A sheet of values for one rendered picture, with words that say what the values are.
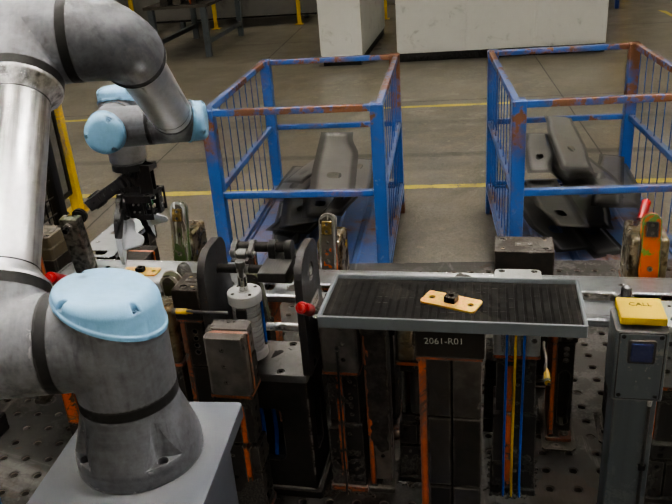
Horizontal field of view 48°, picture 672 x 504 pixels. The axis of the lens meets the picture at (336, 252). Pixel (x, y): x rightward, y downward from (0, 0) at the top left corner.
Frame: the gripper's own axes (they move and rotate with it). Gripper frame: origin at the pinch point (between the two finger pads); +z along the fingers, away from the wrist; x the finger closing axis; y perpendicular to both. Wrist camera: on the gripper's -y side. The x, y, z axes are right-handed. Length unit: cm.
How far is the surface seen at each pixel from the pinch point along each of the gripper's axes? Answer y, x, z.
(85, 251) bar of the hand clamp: 1.6, -21.4, -9.6
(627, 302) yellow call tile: 94, -37, -11
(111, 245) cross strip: -14.0, 13.5, 5.1
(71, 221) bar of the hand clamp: 0.9, -22.4, -16.0
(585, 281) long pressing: 93, 1, 5
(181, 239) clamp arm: 6.0, 9.8, 1.5
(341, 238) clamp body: 43.0, 10.6, 1.0
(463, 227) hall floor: 57, 265, 105
